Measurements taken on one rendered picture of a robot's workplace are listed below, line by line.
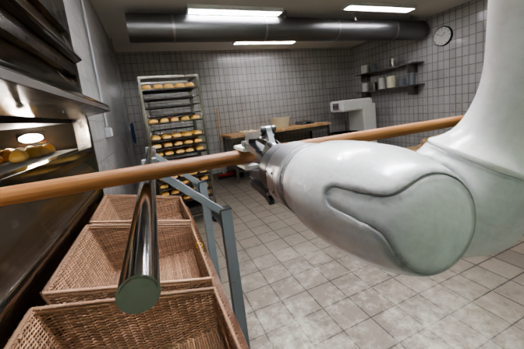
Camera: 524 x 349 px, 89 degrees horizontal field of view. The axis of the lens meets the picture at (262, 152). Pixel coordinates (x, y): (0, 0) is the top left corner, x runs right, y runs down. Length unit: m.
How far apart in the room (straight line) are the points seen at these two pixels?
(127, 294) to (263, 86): 5.87
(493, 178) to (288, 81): 6.05
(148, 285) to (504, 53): 0.36
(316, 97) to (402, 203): 6.49
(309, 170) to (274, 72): 5.96
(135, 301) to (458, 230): 0.23
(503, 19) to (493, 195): 0.16
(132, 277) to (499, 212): 0.33
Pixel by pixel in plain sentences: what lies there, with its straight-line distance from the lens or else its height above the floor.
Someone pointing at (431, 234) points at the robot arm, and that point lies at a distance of 0.21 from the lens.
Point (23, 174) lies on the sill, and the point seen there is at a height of 1.17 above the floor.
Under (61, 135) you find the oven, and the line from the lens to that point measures 2.09.
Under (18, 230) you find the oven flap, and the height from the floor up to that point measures 1.03.
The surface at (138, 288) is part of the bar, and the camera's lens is 0.23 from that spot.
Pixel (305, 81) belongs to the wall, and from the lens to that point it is 6.53.
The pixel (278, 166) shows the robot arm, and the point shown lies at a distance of 0.32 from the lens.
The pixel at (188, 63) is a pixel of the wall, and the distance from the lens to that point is 5.68.
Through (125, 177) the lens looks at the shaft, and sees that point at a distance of 0.52.
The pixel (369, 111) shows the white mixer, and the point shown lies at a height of 1.02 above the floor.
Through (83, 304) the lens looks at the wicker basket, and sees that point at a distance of 0.96.
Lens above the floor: 1.28
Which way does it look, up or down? 9 degrees down
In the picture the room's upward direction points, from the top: 6 degrees counter-clockwise
